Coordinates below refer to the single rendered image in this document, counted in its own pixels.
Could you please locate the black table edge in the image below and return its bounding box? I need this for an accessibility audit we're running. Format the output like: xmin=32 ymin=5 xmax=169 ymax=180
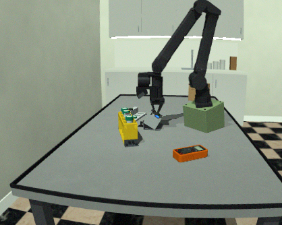
xmin=10 ymin=94 xmax=282 ymax=210

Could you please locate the pale grey key housing panel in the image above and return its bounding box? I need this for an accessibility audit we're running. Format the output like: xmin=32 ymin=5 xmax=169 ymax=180
xmin=139 ymin=109 xmax=162 ymax=131

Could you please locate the yellow tube rack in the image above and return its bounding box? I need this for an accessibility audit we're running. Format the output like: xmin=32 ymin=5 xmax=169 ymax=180
xmin=118 ymin=112 xmax=138 ymax=144

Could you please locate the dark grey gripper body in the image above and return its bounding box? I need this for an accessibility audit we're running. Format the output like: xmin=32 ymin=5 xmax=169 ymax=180
xmin=150 ymin=87 xmax=165 ymax=104

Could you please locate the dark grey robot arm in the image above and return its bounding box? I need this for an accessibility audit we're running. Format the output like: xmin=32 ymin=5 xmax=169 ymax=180
xmin=136 ymin=0 xmax=221 ymax=108

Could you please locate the orange multimeter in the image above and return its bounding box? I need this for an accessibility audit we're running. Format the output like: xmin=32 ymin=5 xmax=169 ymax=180
xmin=173 ymin=145 xmax=208 ymax=162

